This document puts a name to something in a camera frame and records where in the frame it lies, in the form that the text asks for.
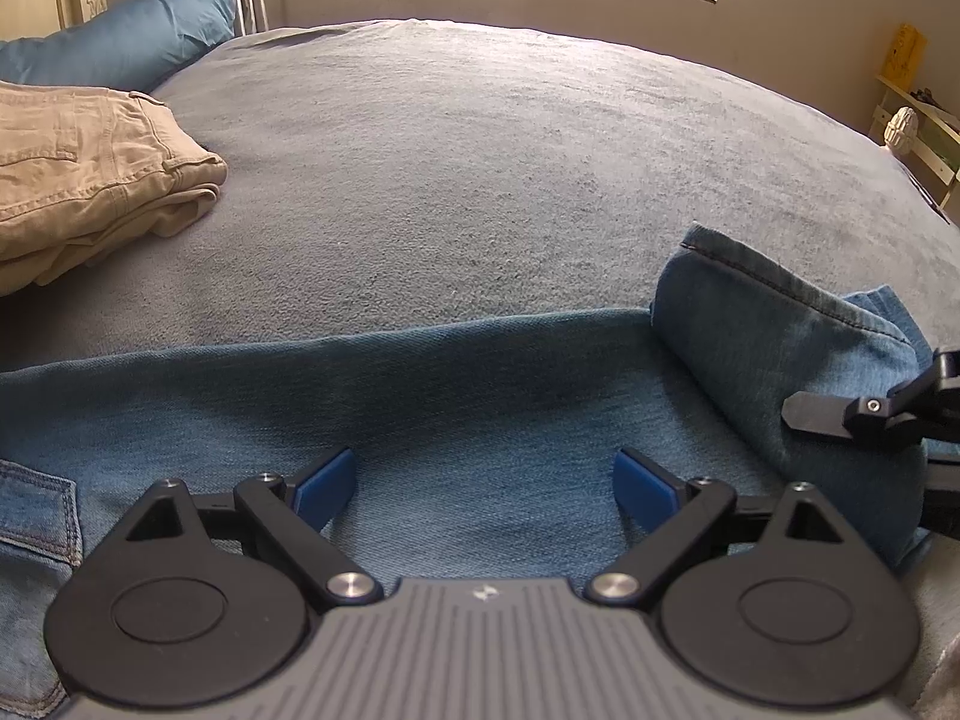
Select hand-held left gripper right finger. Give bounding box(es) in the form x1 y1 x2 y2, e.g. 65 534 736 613
586 448 852 605

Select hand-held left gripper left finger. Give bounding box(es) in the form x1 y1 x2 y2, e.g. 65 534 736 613
124 448 382 605

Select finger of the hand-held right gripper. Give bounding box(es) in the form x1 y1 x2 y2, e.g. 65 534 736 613
781 349 960 455
921 457 960 533

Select blue denim jeans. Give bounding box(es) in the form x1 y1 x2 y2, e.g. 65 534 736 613
0 223 938 720

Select cream desk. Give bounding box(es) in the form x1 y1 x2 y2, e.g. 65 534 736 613
874 75 960 211

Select cream bedpost finial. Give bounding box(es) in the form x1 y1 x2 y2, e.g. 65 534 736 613
885 106 920 151

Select folded beige pants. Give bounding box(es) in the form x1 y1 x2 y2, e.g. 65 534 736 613
0 85 228 297

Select blue pillow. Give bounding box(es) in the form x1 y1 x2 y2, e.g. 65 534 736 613
0 0 237 95

